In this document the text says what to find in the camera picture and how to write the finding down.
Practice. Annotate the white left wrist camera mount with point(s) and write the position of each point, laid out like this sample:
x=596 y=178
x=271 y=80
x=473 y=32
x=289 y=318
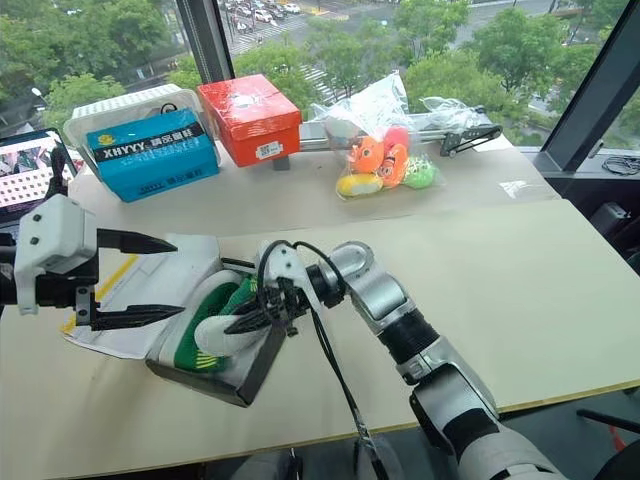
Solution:
x=55 y=240

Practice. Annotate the black and white shoebox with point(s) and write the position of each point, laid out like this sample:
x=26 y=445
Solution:
x=250 y=382

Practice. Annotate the grey rounded shape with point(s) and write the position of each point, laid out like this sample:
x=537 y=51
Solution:
x=387 y=457
x=270 y=466

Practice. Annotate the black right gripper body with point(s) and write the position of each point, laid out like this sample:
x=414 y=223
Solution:
x=282 y=302

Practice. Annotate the orange shoebox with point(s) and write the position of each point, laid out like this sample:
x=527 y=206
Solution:
x=250 y=120

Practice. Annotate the white and green shoe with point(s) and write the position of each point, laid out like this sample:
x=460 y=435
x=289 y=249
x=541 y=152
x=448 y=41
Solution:
x=210 y=305

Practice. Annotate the red plush toy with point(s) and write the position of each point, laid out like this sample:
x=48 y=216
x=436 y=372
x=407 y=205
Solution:
x=397 y=135

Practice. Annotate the blue cardboard box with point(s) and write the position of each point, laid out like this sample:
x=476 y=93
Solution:
x=155 y=155

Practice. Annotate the green plush toy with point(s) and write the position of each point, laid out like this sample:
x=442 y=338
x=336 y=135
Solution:
x=421 y=172

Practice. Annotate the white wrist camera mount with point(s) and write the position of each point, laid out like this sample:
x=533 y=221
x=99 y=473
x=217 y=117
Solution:
x=285 y=262
x=55 y=240

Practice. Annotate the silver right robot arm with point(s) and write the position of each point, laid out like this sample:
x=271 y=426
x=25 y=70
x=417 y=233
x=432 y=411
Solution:
x=380 y=290

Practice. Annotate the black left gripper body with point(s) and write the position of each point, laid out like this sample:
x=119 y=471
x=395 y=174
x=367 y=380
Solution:
x=55 y=292

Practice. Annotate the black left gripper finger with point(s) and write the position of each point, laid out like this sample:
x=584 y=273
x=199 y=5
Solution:
x=137 y=316
x=137 y=243

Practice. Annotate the yellow plush toy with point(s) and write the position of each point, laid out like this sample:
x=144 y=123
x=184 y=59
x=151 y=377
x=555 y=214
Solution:
x=357 y=184

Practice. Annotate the clear plastic toy bag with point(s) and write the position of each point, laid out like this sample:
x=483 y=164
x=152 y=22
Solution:
x=380 y=105

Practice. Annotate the crumpled clear plastic bag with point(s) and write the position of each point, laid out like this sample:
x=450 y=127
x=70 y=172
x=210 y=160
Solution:
x=447 y=111

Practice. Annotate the dark slanted window frame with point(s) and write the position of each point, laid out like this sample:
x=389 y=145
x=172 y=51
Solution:
x=595 y=85

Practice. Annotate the dark window pillar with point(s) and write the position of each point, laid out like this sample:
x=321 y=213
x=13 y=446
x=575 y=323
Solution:
x=205 y=40

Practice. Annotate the grey rail stand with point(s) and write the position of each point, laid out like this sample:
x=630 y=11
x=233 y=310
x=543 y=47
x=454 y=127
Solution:
x=281 y=163

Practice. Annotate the white perforated plastic basket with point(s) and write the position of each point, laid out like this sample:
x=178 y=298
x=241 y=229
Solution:
x=120 y=107

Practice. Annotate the orange clownfish plush toy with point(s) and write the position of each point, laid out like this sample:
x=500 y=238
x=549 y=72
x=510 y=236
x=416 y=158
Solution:
x=393 y=164

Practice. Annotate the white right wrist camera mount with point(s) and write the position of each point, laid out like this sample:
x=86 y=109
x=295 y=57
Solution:
x=285 y=262

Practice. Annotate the laptop screen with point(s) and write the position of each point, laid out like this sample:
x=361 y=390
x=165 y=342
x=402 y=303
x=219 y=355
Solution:
x=25 y=170

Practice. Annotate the black box object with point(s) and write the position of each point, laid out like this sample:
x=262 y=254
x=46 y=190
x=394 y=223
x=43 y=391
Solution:
x=611 y=220

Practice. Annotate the orange fish plush toy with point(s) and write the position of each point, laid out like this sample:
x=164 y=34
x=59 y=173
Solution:
x=366 y=151

